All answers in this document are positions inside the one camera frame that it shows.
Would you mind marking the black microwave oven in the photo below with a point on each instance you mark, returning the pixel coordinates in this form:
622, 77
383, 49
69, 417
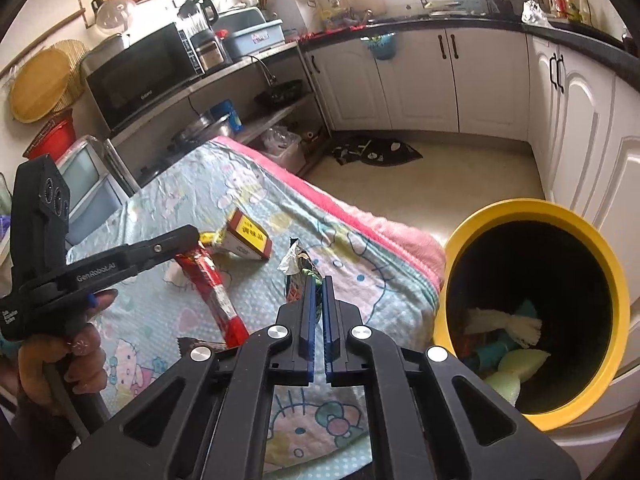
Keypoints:
140, 77

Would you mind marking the red bucket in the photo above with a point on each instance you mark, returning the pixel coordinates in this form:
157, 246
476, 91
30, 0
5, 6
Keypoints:
55, 135

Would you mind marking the white kitchen cabinets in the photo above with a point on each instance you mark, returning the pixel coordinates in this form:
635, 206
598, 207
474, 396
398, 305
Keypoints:
490, 90

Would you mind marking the blue canister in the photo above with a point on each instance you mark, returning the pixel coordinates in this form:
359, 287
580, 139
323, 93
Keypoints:
229, 115

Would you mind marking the blue hanging basket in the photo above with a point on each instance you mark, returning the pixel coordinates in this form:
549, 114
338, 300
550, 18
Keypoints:
380, 46

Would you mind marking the dark foil wrapper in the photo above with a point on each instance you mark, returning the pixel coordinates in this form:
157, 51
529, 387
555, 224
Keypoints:
299, 280

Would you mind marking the group of condiment bottles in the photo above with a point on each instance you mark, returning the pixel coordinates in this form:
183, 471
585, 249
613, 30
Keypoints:
567, 5

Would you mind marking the yellow trash bin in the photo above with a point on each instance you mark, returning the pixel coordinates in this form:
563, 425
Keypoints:
615, 285

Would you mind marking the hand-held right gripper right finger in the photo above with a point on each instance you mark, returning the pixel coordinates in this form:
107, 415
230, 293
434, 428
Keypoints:
330, 322

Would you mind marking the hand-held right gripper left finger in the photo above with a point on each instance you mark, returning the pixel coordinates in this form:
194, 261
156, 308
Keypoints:
310, 322

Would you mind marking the black floor mat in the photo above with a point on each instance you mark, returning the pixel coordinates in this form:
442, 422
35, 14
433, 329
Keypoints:
375, 152

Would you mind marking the black wok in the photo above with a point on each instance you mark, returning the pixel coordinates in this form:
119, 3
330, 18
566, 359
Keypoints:
280, 92

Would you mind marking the brown serrated wrapper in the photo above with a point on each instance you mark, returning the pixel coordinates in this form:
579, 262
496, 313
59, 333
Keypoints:
210, 346

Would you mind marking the pink blanket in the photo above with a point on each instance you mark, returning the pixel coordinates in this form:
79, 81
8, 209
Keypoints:
400, 240

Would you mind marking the cartoon printed bedsheet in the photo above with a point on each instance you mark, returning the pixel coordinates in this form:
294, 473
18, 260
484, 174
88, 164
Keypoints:
350, 260

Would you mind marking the blue dish bin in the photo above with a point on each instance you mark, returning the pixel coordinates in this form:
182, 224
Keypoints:
252, 36

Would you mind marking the black blender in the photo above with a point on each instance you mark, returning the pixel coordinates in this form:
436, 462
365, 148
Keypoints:
200, 12

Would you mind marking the steel steamer pot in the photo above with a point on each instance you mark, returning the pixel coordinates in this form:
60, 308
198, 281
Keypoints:
200, 132

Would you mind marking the person's left hand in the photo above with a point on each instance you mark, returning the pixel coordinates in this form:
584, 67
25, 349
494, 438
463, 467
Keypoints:
65, 360

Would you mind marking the red snack packet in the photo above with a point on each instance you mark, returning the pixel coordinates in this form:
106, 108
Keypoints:
220, 300

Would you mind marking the clear plastic container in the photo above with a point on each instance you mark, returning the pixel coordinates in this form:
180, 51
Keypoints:
285, 150

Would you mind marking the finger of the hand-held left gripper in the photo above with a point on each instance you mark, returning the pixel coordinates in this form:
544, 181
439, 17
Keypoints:
160, 249

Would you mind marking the clear food cover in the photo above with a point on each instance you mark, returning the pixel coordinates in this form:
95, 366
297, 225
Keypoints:
115, 15

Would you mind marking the round bamboo boards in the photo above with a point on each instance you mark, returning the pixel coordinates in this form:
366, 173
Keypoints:
40, 85

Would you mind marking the metal kitchen shelf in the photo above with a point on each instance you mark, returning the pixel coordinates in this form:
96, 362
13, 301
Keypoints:
235, 72

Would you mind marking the small yellow wrapper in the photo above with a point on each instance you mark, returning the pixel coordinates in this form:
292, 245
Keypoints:
212, 237

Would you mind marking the red and yellow box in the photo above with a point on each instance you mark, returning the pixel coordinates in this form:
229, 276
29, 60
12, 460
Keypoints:
247, 235

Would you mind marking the clear plastic bag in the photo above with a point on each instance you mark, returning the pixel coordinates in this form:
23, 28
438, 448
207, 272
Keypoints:
536, 12

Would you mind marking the pale green foam piece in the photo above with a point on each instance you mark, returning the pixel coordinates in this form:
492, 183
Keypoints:
517, 367

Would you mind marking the plastic drawer cabinet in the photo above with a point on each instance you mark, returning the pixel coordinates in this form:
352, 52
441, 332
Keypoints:
92, 180

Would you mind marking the white knotted cloth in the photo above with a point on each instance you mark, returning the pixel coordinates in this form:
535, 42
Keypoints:
520, 327

